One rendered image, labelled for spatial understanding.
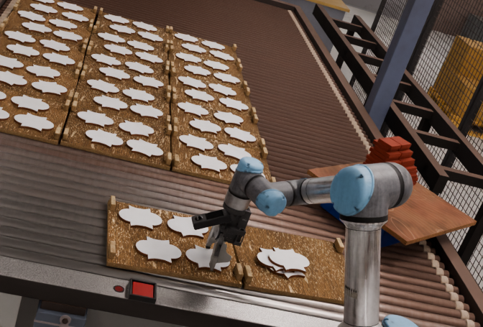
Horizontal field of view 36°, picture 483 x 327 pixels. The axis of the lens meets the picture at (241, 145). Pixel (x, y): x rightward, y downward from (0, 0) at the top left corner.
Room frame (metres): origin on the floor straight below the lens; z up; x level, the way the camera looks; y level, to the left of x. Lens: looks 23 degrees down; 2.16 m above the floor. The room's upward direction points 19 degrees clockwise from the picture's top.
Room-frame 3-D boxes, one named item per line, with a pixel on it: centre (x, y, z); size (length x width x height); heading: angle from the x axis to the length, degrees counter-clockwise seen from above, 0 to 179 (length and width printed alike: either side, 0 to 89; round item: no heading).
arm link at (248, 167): (1.98, -0.05, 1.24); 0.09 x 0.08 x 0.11; 42
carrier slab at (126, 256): (2.02, 0.11, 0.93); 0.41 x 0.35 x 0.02; 107
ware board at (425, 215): (2.69, -0.63, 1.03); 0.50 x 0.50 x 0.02; 50
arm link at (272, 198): (1.91, -0.12, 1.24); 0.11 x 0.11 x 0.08; 42
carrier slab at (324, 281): (2.13, -0.29, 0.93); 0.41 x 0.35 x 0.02; 107
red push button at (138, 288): (1.73, 0.13, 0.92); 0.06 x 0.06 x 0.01; 13
